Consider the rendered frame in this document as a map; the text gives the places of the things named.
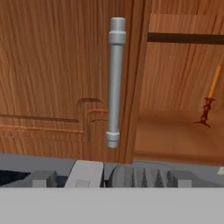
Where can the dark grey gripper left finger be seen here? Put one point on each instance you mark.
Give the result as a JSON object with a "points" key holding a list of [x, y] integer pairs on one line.
{"points": [[43, 178]]}

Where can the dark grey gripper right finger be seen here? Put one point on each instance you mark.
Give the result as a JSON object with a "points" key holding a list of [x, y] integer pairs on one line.
{"points": [[182, 179]]}

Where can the light grey block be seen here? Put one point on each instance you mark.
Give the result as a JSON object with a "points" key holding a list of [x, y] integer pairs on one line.
{"points": [[86, 173]]}

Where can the grey ridged round object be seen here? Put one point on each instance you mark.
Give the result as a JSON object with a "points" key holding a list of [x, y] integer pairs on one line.
{"points": [[137, 176]]}

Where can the wooden cabinet door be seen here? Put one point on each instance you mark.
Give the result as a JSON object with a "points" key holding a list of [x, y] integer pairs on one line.
{"points": [[52, 73]]}

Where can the open wooden cabinet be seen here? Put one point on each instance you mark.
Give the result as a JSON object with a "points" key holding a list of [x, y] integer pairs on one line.
{"points": [[175, 87]]}

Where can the orange candle in red holder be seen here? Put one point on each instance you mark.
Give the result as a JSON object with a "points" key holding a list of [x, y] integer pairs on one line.
{"points": [[206, 112]]}

